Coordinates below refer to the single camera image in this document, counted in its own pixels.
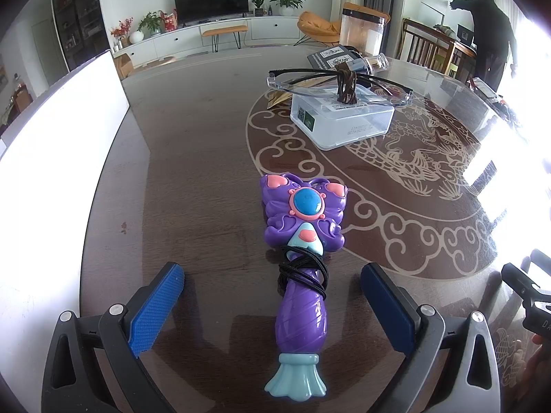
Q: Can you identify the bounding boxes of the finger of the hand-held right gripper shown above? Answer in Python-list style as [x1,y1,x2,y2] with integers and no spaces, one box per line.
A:
[501,262,544,307]

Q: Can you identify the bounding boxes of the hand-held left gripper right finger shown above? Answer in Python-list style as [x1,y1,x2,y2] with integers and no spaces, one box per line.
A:
[361,262,502,413]

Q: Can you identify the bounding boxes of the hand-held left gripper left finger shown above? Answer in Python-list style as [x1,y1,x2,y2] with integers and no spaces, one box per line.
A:
[41,262,186,413]

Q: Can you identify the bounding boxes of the purple toy wand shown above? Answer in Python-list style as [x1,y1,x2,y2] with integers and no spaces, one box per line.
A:
[259,172,349,399]

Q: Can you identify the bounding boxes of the black printed box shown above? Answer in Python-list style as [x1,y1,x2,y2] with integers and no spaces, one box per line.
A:
[306,45,366,72]

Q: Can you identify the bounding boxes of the white board panel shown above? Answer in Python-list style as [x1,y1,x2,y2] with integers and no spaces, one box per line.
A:
[0,49,131,413]

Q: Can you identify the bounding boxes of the clear plastic box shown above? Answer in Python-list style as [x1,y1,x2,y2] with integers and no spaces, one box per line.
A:
[289,84,396,152]

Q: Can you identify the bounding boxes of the cardboard box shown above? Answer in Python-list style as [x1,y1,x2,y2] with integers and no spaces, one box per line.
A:
[113,54,134,80]

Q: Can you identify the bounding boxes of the clear safety glasses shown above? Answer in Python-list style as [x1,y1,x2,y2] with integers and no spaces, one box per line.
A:
[267,66,414,108]

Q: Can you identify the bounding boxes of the small clear bottle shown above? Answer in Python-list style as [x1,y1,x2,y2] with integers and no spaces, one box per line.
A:
[344,53,388,74]

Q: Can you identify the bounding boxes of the wooden dining chair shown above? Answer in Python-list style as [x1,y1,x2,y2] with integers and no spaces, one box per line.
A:
[398,18,459,76]

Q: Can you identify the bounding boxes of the white television cabinet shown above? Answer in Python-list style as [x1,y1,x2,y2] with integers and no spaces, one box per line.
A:
[113,15,302,70]

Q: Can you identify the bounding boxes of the red flower arrangement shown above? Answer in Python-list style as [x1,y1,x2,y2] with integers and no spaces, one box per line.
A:
[111,18,133,48]

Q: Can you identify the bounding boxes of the clear container with black lid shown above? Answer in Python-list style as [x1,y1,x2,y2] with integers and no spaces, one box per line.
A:
[340,2,385,57]

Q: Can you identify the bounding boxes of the wooden bench with black legs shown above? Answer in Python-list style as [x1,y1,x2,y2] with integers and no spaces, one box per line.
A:
[201,24,249,52]

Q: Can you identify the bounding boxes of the leafy green potted plant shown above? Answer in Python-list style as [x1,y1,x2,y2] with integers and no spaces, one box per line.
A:
[138,11,166,35]

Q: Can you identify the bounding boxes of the orange lounge chair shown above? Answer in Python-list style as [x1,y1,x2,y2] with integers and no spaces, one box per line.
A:
[295,11,345,46]

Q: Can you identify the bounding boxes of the dark display cabinet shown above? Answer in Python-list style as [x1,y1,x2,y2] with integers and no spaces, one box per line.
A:
[49,0,112,74]

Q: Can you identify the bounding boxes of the flat screen television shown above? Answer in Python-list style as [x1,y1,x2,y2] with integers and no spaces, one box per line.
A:
[173,0,250,24]

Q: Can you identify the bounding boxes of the large plant in white pot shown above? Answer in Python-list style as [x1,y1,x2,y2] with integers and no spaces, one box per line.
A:
[268,0,306,17]

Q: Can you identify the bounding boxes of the black cord hair tie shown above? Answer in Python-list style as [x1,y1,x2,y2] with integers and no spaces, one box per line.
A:
[278,245,330,299]

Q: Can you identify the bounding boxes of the brown hair tie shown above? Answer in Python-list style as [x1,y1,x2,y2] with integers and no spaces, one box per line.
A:
[336,62,358,105]

